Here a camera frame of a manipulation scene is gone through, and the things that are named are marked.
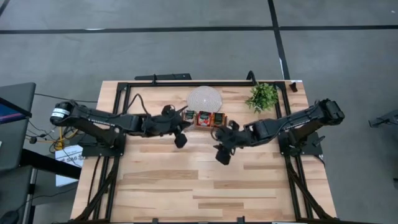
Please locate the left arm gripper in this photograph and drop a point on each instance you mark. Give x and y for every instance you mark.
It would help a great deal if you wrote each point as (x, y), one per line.
(161, 124)

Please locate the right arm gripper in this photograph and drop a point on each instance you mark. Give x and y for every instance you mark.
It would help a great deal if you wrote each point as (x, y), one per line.
(239, 137)

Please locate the beige tea packet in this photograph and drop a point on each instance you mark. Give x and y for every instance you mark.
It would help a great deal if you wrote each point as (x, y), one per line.
(189, 115)

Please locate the red tea packet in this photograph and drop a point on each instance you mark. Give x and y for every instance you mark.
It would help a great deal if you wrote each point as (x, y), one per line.
(204, 118)

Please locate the orange tea packet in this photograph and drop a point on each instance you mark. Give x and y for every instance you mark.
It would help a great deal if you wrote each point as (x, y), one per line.
(226, 120)
(218, 118)

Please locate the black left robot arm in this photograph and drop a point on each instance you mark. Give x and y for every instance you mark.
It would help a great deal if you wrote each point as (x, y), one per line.
(93, 119)

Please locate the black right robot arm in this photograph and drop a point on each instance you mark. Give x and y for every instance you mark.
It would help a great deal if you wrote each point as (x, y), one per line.
(292, 123)

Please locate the wooden tea organizer box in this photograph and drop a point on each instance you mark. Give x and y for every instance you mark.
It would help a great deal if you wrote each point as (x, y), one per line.
(199, 127)

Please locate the translucent round plate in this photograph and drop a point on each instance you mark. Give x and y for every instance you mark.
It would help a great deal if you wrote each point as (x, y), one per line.
(204, 99)

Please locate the green plant in white pot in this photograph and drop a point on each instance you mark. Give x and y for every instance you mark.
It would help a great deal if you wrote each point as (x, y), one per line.
(262, 96)

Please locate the black power strip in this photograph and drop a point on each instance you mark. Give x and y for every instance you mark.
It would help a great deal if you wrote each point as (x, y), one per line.
(164, 76)

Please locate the black edge clamp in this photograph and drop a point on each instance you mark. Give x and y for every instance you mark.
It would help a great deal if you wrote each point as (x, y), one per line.
(241, 220)
(155, 221)

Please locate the white cardboard box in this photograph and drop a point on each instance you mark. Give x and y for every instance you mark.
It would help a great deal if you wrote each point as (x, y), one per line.
(63, 154)

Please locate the black desk beam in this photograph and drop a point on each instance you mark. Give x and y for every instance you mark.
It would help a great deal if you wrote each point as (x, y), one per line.
(46, 163)

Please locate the grey stand foot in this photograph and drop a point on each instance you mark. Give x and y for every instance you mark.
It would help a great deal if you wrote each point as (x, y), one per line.
(385, 119)

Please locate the grey work table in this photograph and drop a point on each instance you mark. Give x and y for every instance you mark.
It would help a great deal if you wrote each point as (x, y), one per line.
(18, 140)

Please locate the computer monitor with blue screen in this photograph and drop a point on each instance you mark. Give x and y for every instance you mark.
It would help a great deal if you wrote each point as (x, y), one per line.
(9, 113)

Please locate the dark operator desk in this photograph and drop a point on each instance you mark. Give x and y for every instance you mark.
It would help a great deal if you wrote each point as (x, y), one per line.
(12, 193)

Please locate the black computer mouse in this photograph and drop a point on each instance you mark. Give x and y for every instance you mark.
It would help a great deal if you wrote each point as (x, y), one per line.
(8, 217)

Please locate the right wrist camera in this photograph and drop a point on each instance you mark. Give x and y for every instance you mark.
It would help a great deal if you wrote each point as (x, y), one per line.
(222, 134)

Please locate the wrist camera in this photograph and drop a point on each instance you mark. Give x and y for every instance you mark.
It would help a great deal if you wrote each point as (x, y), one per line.
(168, 110)
(222, 134)

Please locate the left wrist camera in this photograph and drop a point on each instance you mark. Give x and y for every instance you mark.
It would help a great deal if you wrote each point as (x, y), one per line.
(168, 110)

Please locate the black aluminium table frame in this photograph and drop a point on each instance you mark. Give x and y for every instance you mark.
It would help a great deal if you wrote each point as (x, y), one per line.
(202, 84)

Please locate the small black bracket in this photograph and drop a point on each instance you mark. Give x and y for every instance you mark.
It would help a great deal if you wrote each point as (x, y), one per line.
(293, 87)

